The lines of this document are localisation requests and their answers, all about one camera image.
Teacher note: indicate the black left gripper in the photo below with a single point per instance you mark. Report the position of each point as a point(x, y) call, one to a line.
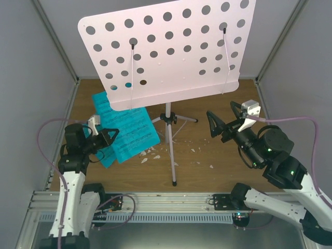
point(106, 139)

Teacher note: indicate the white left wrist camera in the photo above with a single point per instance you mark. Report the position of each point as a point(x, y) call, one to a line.
point(92, 123)

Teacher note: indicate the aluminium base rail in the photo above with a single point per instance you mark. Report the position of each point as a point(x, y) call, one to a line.
point(151, 202)

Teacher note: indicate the white paper scrap pile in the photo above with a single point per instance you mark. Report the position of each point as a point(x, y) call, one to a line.
point(186, 152)

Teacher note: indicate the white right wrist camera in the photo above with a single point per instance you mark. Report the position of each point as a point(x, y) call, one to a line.
point(248, 109)

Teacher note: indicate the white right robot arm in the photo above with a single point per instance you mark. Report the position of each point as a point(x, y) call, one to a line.
point(263, 145)

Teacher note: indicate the white tripod music stand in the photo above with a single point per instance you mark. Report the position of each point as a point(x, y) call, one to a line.
point(163, 53)

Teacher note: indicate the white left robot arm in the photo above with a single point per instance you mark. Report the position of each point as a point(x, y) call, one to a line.
point(77, 201)

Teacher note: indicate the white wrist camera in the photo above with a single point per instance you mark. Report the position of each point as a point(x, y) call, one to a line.
point(92, 123)
point(248, 109)

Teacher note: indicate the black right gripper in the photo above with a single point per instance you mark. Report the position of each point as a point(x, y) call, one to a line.
point(229, 127)

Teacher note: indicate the cyan sheet music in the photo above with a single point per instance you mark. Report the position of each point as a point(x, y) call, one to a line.
point(136, 132)
point(107, 155)

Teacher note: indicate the white slotted cable duct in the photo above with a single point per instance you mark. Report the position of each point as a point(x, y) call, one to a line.
point(204, 218)

